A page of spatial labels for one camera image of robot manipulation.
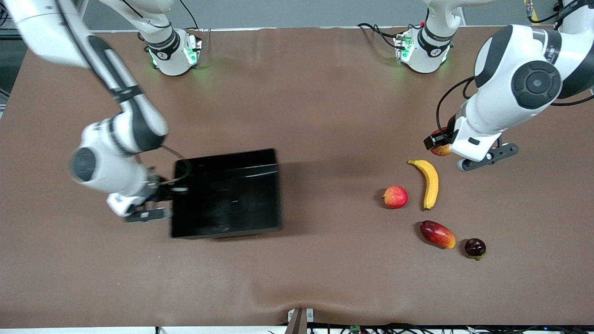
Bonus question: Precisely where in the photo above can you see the red yellow apple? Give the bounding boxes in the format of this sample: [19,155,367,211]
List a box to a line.
[429,128,454,157]

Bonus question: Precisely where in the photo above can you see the yellow banana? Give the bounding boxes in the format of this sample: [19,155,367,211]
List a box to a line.
[407,159,439,211]

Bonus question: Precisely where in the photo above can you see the black plastic box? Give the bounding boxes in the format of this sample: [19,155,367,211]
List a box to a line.
[170,148,283,240]

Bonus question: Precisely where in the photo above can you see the red apple left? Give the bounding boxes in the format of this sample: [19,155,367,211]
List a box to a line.
[381,186,409,210]

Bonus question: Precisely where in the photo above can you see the red yellow mango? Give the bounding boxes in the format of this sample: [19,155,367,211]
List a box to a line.
[420,220,457,250]

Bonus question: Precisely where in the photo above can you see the brown table mat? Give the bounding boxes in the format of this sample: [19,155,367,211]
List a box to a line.
[0,26,594,328]

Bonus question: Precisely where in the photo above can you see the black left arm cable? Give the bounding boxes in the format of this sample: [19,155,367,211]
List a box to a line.
[436,76,475,141]

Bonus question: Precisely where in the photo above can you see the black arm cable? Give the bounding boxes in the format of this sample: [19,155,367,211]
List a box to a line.
[139,145,192,186]
[436,76,475,141]

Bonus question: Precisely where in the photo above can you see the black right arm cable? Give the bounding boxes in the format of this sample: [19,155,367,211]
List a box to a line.
[139,145,192,186]

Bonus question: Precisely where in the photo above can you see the black left base cables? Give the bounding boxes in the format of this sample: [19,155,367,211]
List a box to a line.
[356,22,405,50]

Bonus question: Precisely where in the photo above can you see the black right base cable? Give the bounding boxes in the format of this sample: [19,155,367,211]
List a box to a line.
[178,0,200,31]

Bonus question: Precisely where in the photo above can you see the metal table edge bracket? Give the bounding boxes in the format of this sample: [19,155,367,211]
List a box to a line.
[284,308,315,334]

